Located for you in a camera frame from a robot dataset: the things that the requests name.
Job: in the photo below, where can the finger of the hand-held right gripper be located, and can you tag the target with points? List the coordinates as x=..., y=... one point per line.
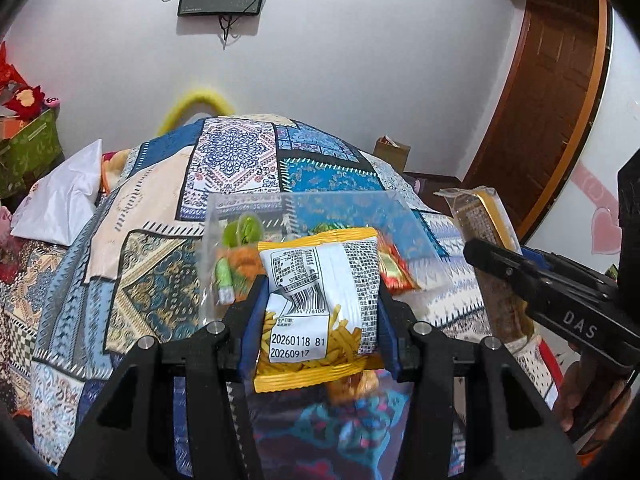
x=542, y=258
x=500, y=265

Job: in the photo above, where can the long golden biscuit pack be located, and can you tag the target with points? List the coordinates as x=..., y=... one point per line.
x=482, y=220

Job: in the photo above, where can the blue patchwork blanket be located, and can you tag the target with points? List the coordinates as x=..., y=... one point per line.
x=150, y=220

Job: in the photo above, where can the white pillow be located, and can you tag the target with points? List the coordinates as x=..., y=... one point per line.
x=60, y=195

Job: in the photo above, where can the green fabric storage box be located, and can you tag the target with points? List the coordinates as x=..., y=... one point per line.
x=30, y=152

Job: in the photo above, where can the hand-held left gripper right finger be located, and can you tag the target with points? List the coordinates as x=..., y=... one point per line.
x=388, y=336

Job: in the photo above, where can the lime green snack packet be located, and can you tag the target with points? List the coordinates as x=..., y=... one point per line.
x=242, y=232

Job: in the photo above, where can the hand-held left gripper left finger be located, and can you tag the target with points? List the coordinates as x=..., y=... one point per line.
x=251, y=327

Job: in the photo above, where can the yellow fuzzy hoop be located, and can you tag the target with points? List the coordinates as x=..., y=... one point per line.
x=197, y=96

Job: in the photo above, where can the small red snack bag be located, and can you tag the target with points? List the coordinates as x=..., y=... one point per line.
x=397, y=270

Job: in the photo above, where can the person's right hand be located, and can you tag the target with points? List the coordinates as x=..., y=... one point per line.
x=567, y=400

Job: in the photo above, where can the brown wooden door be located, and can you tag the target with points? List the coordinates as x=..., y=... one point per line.
x=545, y=110

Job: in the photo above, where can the yellow snack packet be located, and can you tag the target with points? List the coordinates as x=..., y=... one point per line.
x=320, y=305

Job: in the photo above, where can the pink heart wall sticker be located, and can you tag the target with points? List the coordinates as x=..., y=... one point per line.
x=602, y=230

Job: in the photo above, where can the small cardboard box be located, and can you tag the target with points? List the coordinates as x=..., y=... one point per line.
x=392, y=156

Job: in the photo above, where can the clear plastic bag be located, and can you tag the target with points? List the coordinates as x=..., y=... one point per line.
x=350, y=210

